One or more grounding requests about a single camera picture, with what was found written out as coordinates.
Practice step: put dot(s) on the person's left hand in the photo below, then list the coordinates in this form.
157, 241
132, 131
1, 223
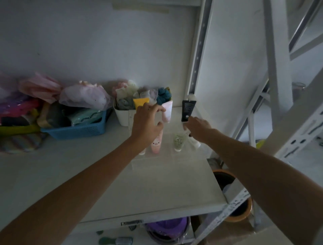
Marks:
143, 128

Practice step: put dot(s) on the person's right hand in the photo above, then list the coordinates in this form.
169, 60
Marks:
200, 130

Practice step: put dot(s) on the person's left thumb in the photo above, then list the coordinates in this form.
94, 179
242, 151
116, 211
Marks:
159, 126

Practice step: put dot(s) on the person's right fingers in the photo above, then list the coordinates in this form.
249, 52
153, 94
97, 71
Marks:
191, 123

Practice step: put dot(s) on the black squeeze tube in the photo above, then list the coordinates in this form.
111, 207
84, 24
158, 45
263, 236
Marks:
188, 109

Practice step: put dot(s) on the pale pink squeeze tube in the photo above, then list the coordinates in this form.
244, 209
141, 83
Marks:
167, 112

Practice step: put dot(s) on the person's right forearm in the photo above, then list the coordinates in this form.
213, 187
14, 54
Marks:
265, 181

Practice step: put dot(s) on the person's left forearm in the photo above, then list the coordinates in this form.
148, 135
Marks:
73, 191

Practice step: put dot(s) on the pink face-print squeeze tube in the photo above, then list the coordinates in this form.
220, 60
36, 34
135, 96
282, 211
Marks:
157, 145

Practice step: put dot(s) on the white squeeze tube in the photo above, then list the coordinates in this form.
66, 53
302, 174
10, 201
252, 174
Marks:
195, 143

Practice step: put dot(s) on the green patterned squeeze tube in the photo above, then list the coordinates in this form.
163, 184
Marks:
179, 142

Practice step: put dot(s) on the yellow squeeze tube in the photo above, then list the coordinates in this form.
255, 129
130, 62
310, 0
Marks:
140, 102

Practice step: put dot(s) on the teal scrunchie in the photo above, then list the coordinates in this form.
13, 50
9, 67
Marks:
164, 96

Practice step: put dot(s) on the white plastic container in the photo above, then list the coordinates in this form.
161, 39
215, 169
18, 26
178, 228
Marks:
122, 116

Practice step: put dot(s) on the grey socks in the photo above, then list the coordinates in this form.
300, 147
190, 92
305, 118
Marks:
125, 104

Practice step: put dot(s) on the pink and cream cloth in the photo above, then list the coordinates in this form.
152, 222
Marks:
125, 87

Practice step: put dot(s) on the orange plastic pot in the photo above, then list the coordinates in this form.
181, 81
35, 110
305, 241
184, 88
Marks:
224, 176

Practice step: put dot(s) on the white metal shelf rack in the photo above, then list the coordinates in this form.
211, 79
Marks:
156, 191

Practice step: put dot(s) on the teal packet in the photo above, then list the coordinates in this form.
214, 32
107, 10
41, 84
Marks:
84, 116

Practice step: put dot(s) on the blue plastic basket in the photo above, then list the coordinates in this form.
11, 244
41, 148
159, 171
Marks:
80, 131

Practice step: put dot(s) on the white translucent plastic bag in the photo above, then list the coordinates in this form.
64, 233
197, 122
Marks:
84, 97

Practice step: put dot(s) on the purple plastic bowl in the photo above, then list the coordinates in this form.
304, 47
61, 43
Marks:
167, 227

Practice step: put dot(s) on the pink plastic bag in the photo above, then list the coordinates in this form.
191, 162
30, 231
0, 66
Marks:
40, 87

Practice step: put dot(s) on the striped knitted cloth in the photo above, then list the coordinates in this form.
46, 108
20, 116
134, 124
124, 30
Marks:
20, 143

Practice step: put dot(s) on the pile of colourful folded cloths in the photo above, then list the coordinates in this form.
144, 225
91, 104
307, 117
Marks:
17, 113

